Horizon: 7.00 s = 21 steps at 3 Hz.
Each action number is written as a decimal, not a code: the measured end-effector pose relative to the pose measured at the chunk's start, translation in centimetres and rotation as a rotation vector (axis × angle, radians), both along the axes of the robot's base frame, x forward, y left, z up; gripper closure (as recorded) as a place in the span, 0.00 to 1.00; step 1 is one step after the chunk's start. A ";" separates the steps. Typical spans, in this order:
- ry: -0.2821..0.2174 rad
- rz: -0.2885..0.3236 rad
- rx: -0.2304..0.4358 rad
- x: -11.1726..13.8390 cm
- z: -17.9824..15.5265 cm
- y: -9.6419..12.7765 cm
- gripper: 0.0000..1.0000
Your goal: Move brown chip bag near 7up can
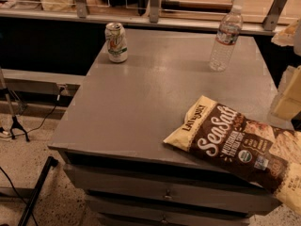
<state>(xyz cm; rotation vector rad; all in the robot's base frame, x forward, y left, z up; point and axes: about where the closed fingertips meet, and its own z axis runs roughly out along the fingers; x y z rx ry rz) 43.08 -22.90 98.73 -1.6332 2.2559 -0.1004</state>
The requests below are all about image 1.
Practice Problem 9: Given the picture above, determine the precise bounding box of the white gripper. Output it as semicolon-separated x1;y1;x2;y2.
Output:
270;20;301;121

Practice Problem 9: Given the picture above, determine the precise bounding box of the brown sea salt chip bag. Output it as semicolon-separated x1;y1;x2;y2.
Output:
164;96;301;214

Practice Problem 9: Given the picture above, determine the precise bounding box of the white green 7up can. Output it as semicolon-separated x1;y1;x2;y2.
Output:
104;23;128;63

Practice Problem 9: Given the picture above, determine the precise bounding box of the clear plastic water bottle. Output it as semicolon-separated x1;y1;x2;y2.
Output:
209;6;243;72

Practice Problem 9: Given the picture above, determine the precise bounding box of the grey drawer cabinet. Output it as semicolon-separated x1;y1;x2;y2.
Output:
50;29;278;226

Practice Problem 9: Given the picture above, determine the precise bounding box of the black floor bar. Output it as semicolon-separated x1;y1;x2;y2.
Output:
0;155;59;226

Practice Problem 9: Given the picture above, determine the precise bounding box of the black tripod stand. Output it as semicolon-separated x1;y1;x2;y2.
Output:
0;67;29;142

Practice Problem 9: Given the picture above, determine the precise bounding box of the metal window rail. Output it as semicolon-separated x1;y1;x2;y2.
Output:
0;0;301;34

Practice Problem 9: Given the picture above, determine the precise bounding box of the black cable on floor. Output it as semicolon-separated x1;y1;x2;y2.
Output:
0;86;65;139

